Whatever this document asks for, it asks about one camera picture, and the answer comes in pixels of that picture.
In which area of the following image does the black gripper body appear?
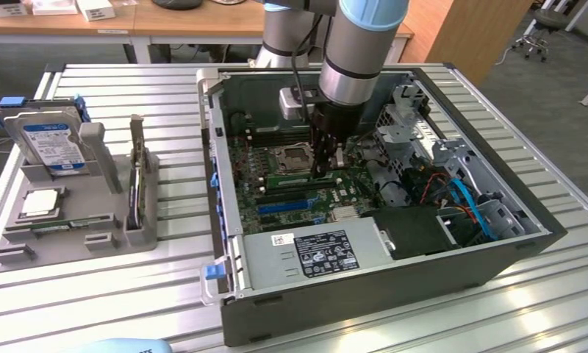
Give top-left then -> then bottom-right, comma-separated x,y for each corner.
310,100 -> 367,145

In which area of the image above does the green RAM stick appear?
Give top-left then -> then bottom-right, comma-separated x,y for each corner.
263,174 -> 311,185
31,215 -> 114,235

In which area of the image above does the CPU socket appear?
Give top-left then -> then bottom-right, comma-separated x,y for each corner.
268,144 -> 321,174

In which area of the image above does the green motherboard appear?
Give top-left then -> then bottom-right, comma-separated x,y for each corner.
224,124 -> 377,236

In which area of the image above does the metal drive cage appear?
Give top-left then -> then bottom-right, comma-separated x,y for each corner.
371,82 -> 477,174

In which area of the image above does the blue expansion slot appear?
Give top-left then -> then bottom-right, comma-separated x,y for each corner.
256,199 -> 317,215

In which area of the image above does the blue card retention bar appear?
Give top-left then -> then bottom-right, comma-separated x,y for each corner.
207,160 -> 228,237

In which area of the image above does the black fan shroud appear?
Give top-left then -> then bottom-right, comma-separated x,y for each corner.
374,205 -> 465,261

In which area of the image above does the silver power supply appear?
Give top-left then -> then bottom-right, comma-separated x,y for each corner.
239,219 -> 394,292

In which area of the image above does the wooden cabinet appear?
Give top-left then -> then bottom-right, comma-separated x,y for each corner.
398,0 -> 537,88

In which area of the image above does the wooden desk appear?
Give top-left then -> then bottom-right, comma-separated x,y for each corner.
0,0 -> 417,65

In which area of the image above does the open black PC case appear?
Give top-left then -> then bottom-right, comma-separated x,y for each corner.
195,65 -> 570,349

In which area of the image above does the grey rolling stool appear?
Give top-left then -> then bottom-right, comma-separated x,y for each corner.
510,8 -> 571,63

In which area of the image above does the grey parts rack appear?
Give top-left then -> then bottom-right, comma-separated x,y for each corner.
0,120 -> 162,274

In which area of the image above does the hard disk blue label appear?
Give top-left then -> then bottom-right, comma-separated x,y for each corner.
3,110 -> 91,175

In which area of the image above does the white box black print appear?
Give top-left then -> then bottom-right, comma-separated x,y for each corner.
75,0 -> 115,23

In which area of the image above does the silver CPU chip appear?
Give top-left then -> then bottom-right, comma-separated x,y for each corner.
20,190 -> 66,218

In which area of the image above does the hard disk blue caddy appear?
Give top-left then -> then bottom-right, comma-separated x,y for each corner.
0,93 -> 91,123

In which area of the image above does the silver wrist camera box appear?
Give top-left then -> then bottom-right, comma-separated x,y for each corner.
279,86 -> 321,121

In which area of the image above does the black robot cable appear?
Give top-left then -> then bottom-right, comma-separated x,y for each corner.
291,13 -> 326,119

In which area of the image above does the blue SATA wire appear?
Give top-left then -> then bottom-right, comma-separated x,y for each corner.
450,176 -> 498,240

